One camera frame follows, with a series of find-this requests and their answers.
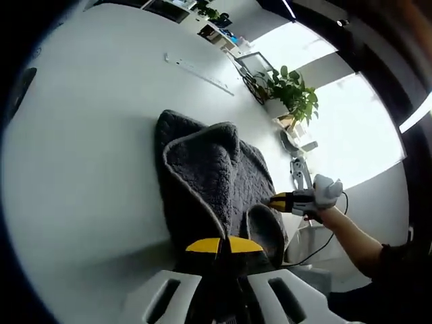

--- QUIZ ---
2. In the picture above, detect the dark grey towel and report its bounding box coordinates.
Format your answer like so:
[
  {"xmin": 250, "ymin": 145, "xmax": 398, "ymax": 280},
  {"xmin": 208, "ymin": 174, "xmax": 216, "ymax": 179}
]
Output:
[{"xmin": 154, "ymin": 109, "xmax": 288, "ymax": 271}]

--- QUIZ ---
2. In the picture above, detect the person's right hand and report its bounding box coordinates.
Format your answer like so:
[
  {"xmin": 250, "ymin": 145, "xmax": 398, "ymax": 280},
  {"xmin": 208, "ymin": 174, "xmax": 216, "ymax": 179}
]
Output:
[{"xmin": 302, "ymin": 205, "xmax": 338, "ymax": 230}]

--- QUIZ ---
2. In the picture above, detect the white game controller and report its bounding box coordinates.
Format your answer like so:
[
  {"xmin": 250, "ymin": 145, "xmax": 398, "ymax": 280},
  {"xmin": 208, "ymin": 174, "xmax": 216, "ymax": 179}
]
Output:
[{"xmin": 289, "ymin": 157, "xmax": 313, "ymax": 190}]

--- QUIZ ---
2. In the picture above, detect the grey white headset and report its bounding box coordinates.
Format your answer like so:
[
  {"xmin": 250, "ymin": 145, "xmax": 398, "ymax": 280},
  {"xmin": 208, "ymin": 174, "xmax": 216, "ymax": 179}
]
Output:
[{"xmin": 279, "ymin": 130, "xmax": 302, "ymax": 153}]

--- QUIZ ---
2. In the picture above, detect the large potted green plant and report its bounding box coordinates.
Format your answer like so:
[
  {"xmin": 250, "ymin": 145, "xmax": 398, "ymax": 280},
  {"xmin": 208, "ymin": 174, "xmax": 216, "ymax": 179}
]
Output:
[{"xmin": 251, "ymin": 65, "xmax": 320, "ymax": 128}]

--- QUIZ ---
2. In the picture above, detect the person's dark clothing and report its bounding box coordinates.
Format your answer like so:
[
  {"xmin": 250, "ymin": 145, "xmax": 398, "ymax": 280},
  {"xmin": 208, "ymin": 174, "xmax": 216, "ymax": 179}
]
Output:
[{"xmin": 329, "ymin": 242, "xmax": 432, "ymax": 324}]

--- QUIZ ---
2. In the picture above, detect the long ceiling light strip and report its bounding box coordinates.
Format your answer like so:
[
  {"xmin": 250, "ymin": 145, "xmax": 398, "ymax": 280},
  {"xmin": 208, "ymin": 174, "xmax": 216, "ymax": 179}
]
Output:
[{"xmin": 399, "ymin": 101, "xmax": 432, "ymax": 134}]

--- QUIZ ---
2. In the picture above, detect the grey framed board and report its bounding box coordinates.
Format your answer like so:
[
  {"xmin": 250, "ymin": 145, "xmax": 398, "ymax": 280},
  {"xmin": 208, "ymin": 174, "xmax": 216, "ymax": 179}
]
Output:
[{"xmin": 234, "ymin": 51, "xmax": 273, "ymax": 74}]

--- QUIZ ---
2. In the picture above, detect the small potted green plant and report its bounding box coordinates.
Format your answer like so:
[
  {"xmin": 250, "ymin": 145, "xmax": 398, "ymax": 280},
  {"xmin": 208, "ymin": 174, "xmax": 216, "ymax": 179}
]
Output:
[{"xmin": 197, "ymin": 1, "xmax": 220, "ymax": 20}]

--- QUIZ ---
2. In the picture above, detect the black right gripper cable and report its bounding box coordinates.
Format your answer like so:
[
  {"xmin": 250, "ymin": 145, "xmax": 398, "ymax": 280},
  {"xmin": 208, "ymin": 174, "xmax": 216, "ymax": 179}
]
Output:
[{"xmin": 283, "ymin": 191, "xmax": 349, "ymax": 268}]

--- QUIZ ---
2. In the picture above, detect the black coiled cable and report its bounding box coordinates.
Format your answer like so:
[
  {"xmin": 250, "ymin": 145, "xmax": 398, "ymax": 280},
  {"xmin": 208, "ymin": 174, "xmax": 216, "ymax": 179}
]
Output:
[{"xmin": 240, "ymin": 69, "xmax": 271, "ymax": 104}]

